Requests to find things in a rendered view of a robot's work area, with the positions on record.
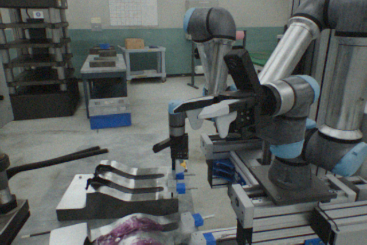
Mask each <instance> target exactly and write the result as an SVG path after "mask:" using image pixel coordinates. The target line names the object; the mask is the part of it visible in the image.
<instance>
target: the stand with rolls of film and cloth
mask: <svg viewBox="0 0 367 245"><path fill-rule="evenodd" d="M246 32H247V30H244V32H243V31H236V40H242V39H243V46H242V45H235V46H232V49H245V41H246ZM194 57H195V58H196V59H200V56H199V53H198V48H195V50H194V42H193V41H192V84H190V83H188V85H189V86H191V87H193V88H195V89H199V87H196V86H195V85H194V72H195V73H196V74H198V73H204V71H203V69H202V66H197V67H195V69H194Z"/></svg>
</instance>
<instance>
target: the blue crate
mask: <svg viewBox="0 0 367 245"><path fill-rule="evenodd" d="M89 117H90V123H91V129H105V128H112V127H123V126H131V113H130V112H128V113H120V114H107V115H94V116H89Z"/></svg>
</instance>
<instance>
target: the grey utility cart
mask: <svg viewBox="0 0 367 245"><path fill-rule="evenodd" d="M118 47H120V46H119V45H118ZM157 47H159V48H149V46H144V49H126V47H120V48H121V49H122V51H123V58H124V62H125V65H126V69H127V72H126V76H127V77H126V80H127V86H129V85H130V80H131V79H132V78H141V77H146V78H147V77H156V76H157V79H159V80H160V79H161V78H162V79H161V82H162V83H164V82H165V81H166V79H165V77H166V72H165V48H164V47H162V46H157ZM153 52H156V53H157V70H156V72H157V73H155V74H146V75H143V71H134V72H130V59H129V53H130V54H131V53H153ZM160 52H161V55H160Z"/></svg>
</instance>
